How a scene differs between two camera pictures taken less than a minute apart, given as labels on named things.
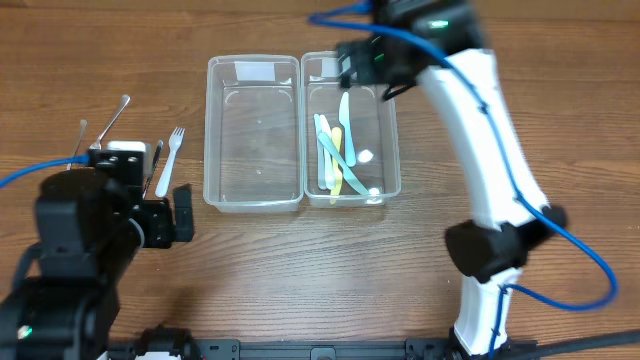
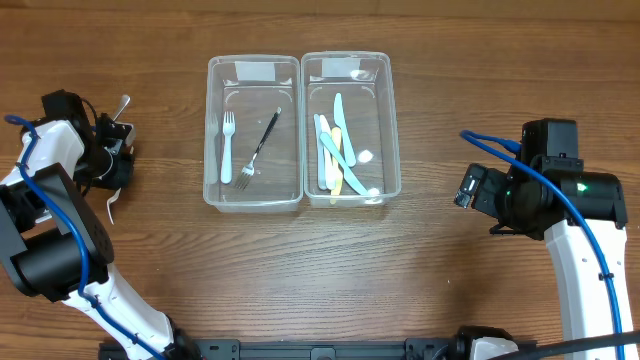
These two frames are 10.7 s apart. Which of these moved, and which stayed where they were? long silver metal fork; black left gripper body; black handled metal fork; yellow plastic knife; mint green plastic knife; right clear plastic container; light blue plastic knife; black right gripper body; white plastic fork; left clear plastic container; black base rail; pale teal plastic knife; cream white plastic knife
Moved: black right gripper body; white plastic fork; black handled metal fork; black left gripper body; mint green plastic knife
Stayed: light blue plastic knife; left clear plastic container; right clear plastic container; pale teal plastic knife; yellow plastic knife; black base rail; long silver metal fork; cream white plastic knife
